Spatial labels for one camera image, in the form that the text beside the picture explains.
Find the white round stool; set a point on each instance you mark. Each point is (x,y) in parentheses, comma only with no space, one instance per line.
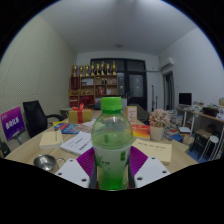
(212,139)

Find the yellow gift box red ribbon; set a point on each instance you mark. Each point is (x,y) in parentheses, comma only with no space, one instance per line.
(80,115)

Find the thick cream book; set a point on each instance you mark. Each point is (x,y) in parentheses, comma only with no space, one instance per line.
(51,139)

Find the computer monitor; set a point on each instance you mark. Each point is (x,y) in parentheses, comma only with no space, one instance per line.
(185,99)

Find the wooden shelf unit with trophies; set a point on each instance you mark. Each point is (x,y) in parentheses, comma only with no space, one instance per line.
(93,86)

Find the pile of stacked books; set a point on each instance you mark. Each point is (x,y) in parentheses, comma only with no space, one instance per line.
(176,123)

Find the white wall air conditioner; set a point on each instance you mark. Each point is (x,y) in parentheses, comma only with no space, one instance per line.
(166,62)

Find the orange yellow book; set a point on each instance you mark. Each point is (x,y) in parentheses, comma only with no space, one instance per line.
(141,131)

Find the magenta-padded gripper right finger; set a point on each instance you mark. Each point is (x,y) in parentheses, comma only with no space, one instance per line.
(151,170)

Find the orange standing card box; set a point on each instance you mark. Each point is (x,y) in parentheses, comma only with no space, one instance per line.
(131,114)

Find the flat cream yellow book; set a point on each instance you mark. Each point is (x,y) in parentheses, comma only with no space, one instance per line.
(155,150)

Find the grey mesh office chair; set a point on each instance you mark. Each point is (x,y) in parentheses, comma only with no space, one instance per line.
(4,149)

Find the black office chair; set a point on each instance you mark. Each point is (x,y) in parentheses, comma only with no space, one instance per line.
(33,115)

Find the cluttered side desk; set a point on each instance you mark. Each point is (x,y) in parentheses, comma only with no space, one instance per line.
(206,116)

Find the white booklet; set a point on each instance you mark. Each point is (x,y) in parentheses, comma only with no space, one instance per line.
(78,143)

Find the blue printed book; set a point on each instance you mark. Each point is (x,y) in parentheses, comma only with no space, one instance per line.
(66,128)

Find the black framed glass door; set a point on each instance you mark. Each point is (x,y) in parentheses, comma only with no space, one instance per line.
(135,83)

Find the small steel cup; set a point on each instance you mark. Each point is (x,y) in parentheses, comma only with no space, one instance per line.
(45,162)

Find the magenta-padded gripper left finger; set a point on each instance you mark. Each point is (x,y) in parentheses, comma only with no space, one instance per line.
(71,171)

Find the green drink bottle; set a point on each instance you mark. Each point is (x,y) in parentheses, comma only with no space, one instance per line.
(112,150)

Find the pink flowers in white pot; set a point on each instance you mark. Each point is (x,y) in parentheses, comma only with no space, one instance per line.
(159,120)

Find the purple sign board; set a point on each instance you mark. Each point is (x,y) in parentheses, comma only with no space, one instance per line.
(12,122)

